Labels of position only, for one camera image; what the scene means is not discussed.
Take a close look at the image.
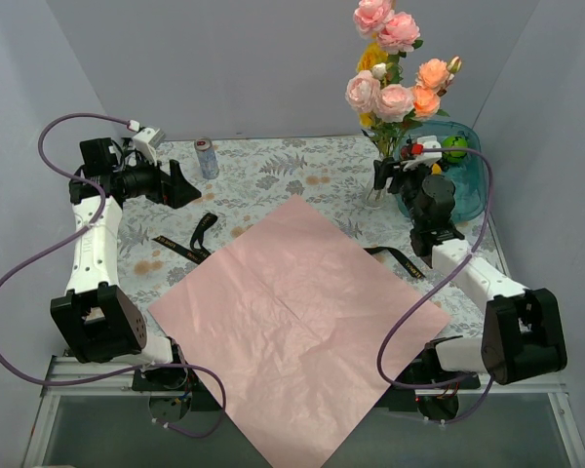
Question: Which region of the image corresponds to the clear glass vase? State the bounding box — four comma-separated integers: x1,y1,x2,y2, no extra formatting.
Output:
363,145,396,210

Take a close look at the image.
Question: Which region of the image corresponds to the light pink flower stem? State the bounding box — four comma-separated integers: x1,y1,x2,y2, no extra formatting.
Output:
345,62,414,164

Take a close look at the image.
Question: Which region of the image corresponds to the black ribbon gold lettering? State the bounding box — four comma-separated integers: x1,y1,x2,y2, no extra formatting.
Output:
153,213,425,279

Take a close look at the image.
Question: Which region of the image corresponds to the orange-pink flower stem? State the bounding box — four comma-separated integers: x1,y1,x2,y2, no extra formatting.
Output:
388,56,463,142

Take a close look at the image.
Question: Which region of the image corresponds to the yellow flower stem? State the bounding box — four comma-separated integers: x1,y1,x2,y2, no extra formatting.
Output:
356,41,391,162

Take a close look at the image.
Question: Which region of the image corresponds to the pale pink flower stem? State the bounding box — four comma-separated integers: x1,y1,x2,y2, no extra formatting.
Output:
353,1,422,87

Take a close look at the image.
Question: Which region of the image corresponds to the pink and purple wrapping paper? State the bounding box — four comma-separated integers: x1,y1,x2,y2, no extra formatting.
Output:
149,196,450,467

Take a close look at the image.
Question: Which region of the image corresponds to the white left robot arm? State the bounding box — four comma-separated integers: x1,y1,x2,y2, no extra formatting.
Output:
51,128,201,390

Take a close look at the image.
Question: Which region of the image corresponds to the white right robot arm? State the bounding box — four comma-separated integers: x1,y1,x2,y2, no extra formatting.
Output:
373,142,567,390

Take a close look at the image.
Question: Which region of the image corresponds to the silver drink can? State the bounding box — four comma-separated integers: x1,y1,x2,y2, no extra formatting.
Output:
194,137,219,179

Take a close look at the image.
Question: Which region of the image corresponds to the green ball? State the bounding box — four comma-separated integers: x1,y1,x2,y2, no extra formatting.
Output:
442,135,469,165

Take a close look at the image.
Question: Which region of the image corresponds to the floral tablecloth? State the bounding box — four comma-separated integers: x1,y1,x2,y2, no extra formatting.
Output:
117,136,414,333

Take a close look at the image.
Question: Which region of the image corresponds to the teal plastic tray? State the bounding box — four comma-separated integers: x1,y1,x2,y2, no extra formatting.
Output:
393,120,488,223

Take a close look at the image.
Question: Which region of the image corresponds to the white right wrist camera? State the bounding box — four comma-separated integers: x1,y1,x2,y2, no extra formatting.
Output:
401,136,443,171

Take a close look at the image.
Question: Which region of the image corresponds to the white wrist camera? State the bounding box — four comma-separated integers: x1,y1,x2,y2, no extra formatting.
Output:
132,127,166,165
401,136,443,171

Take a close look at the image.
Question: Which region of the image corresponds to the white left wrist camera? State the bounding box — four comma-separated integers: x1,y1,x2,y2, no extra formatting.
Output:
132,127,166,165

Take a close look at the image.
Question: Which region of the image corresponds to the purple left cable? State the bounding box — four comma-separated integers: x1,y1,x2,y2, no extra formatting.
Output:
0,112,226,439

